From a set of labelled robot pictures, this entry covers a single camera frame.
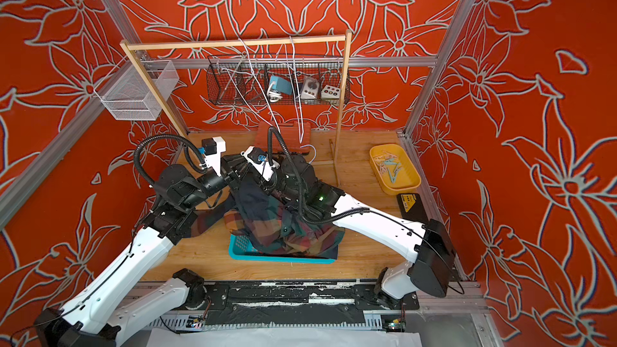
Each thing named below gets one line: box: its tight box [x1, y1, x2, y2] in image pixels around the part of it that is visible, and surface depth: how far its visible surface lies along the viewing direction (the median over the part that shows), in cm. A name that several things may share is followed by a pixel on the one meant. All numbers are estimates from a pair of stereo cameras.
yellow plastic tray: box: [369, 143, 422, 196], surface depth 106 cm
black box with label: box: [396, 192, 429, 224], surface depth 94 cm
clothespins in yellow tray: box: [372, 150, 404, 184], surface depth 108 cm
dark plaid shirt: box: [191, 176, 346, 259], surface depth 72 cm
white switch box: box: [300, 76, 320, 99], surface depth 93 cm
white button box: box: [320, 84, 341, 99], surface depth 95 cm
